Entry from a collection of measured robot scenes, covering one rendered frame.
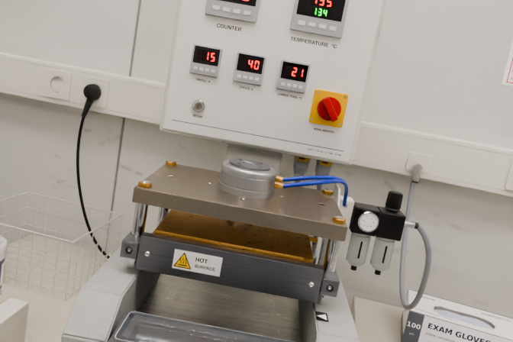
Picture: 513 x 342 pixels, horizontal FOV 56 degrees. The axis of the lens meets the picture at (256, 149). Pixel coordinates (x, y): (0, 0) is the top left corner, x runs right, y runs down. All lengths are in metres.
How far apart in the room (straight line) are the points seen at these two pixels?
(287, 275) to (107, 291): 0.21
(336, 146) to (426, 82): 0.41
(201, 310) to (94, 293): 0.19
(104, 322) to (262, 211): 0.22
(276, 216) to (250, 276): 0.08
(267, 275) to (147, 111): 0.68
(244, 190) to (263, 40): 0.27
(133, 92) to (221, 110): 0.45
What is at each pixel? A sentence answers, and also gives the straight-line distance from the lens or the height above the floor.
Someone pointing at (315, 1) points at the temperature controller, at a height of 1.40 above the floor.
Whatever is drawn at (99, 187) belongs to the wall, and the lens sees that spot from 1.33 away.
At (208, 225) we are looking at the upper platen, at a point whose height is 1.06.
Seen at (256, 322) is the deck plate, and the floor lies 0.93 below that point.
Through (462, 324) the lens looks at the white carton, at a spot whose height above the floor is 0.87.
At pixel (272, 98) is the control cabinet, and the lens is 0.80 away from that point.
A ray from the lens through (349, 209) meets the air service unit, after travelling 0.83.
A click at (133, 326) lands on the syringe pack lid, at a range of 0.53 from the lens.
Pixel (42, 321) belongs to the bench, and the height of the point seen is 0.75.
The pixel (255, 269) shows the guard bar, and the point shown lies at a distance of 0.61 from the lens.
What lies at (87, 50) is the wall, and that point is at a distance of 1.32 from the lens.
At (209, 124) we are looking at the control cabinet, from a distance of 0.81.
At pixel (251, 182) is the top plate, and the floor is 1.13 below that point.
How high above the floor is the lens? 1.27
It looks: 9 degrees down
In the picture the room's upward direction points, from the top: 10 degrees clockwise
